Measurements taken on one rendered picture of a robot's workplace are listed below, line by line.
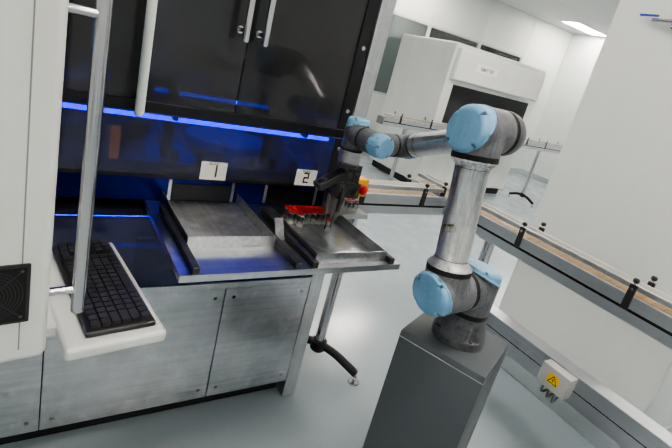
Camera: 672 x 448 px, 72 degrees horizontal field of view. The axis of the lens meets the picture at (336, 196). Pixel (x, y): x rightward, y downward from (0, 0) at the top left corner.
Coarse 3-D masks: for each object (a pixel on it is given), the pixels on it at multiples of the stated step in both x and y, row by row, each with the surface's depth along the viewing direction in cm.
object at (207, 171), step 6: (204, 162) 144; (210, 162) 145; (216, 162) 146; (204, 168) 145; (210, 168) 146; (222, 168) 148; (204, 174) 146; (210, 174) 147; (222, 174) 149; (222, 180) 150
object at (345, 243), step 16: (272, 208) 159; (288, 224) 148; (304, 224) 160; (336, 224) 168; (352, 224) 163; (304, 240) 139; (320, 240) 150; (336, 240) 154; (352, 240) 157; (368, 240) 154; (320, 256) 134; (336, 256) 137; (352, 256) 140; (368, 256) 143; (384, 256) 147
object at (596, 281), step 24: (480, 216) 210; (504, 216) 203; (504, 240) 199; (528, 240) 190; (552, 240) 190; (528, 264) 189; (552, 264) 181; (576, 264) 177; (600, 264) 174; (576, 288) 172; (600, 288) 165; (624, 288) 164; (648, 288) 160; (624, 312) 158; (648, 312) 152
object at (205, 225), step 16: (176, 208) 147; (192, 208) 150; (208, 208) 153; (224, 208) 156; (240, 208) 160; (176, 224) 133; (192, 224) 138; (208, 224) 141; (224, 224) 144; (240, 224) 147; (256, 224) 148; (192, 240) 124; (208, 240) 126; (224, 240) 129; (240, 240) 131; (256, 240) 134; (272, 240) 137
